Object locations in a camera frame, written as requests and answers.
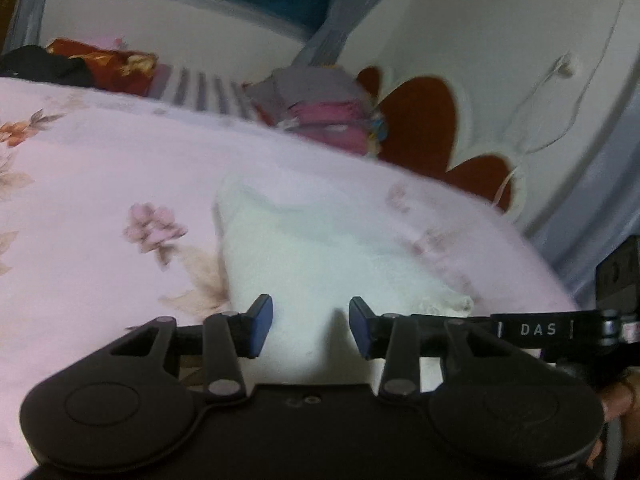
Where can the red white scalloped headboard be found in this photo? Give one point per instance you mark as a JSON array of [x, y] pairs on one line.
[[421, 119]]

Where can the left grey curtain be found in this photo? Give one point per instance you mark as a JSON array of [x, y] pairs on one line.
[[25, 24]]

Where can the pile of folded clothes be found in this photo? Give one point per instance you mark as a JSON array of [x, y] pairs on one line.
[[322, 104]]

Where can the cream knitted sweater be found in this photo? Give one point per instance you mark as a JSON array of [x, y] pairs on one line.
[[312, 260]]

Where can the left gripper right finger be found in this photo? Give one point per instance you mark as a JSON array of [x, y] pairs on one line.
[[394, 338]]

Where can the black garment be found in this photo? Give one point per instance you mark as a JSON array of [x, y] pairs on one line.
[[33, 63]]

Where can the red orange patterned cloth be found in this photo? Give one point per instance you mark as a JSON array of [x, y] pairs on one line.
[[119, 71]]

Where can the blue lace curtain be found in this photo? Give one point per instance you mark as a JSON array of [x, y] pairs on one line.
[[598, 214]]

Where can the person right hand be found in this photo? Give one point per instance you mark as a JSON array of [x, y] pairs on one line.
[[621, 403]]

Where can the grey white striped cloth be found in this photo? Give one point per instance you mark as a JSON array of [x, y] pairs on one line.
[[201, 92]]

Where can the white wall plug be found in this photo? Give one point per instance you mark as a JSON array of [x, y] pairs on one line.
[[566, 66]]

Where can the pink floral bed sheet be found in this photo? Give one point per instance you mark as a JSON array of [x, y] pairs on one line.
[[109, 219]]

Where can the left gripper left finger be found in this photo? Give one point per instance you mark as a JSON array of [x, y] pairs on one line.
[[228, 337]]

